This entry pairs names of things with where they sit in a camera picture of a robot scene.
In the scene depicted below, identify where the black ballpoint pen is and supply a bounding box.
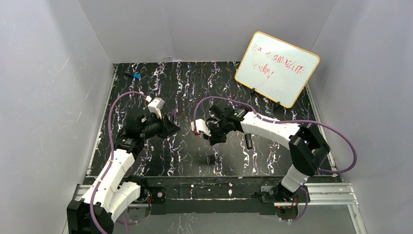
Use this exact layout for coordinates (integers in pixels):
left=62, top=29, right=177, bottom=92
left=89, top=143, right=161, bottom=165
left=171, top=106, right=177, bottom=123

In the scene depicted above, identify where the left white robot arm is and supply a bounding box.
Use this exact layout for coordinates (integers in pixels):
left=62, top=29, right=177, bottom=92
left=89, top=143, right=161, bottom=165
left=67, top=113, right=180, bottom=234

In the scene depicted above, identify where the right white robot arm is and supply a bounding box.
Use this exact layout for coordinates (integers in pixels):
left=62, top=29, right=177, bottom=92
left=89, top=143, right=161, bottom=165
left=191, top=102, right=330, bottom=201

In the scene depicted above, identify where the green tipped black highlighter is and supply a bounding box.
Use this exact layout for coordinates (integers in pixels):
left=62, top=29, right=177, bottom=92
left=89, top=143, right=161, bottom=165
left=244, top=133, right=253, bottom=150

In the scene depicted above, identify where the blue capped black marker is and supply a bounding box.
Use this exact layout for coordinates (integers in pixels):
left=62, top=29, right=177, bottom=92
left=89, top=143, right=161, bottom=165
left=124, top=72, right=141, bottom=79

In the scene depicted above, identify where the yellow framed whiteboard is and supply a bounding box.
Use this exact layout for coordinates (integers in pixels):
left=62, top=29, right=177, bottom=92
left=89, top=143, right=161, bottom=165
left=235, top=31, right=320, bottom=108

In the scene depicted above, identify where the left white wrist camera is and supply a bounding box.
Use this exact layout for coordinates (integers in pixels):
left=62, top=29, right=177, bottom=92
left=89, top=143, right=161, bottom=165
left=148, top=97, right=165, bottom=119

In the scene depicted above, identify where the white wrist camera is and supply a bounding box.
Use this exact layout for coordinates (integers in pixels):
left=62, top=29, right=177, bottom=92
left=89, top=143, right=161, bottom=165
left=191, top=119, right=211, bottom=137
left=148, top=97, right=165, bottom=119

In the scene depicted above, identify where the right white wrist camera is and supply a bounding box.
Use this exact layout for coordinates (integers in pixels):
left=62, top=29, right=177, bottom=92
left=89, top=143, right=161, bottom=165
left=191, top=119, right=211, bottom=137

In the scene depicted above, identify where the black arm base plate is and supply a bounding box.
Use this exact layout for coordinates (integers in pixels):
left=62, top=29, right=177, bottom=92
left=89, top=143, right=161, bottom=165
left=75, top=175, right=310, bottom=215

